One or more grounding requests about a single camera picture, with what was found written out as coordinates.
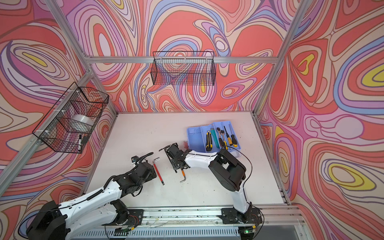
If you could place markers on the black yellow long screwdriver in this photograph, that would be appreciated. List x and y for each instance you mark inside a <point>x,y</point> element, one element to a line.
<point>233,137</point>

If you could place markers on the silver tape roll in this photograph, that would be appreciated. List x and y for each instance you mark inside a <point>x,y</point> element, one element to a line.
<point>83,119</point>

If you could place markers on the black wire basket left wall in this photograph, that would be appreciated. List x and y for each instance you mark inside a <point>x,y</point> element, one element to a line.
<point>61,134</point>

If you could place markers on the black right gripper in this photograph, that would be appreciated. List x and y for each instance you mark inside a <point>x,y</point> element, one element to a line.
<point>175,166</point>

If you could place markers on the aluminium front rail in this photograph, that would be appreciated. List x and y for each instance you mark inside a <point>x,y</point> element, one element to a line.
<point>207,216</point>

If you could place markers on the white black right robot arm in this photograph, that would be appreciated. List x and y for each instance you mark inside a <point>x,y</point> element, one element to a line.
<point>227,169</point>

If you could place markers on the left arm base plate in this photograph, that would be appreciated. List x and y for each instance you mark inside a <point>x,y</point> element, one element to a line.
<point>130,217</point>

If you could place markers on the black yellow ratchet wrench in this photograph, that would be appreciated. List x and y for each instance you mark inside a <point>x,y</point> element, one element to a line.
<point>223,137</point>

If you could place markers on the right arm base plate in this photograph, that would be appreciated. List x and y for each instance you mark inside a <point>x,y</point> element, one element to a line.
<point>231,216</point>

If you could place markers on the white and blue tool box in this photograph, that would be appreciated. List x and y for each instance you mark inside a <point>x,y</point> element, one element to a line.
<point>197,138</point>

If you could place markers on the black red ratchet wrench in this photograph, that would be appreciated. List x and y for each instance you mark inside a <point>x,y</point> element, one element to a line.
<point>221,142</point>

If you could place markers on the black marker pen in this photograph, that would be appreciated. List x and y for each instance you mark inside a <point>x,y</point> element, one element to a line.
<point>80,144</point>

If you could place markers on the aluminium corner frame post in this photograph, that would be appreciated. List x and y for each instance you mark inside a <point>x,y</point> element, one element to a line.
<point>291,32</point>

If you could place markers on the black wire basket back wall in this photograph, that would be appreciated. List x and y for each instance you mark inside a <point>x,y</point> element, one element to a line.
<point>180,68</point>

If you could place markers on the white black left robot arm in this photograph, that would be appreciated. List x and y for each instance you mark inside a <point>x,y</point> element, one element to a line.
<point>102,206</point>

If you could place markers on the teal utility knife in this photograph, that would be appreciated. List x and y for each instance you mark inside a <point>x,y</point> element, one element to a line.
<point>215,139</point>

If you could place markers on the red handled screwdriver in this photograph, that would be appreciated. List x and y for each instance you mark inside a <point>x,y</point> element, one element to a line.
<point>157,170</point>

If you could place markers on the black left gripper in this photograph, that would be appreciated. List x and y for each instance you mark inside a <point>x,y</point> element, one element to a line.
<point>152,176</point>

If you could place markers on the black wire basket wall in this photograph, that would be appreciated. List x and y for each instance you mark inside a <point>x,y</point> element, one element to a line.
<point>180,68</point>
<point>61,134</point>

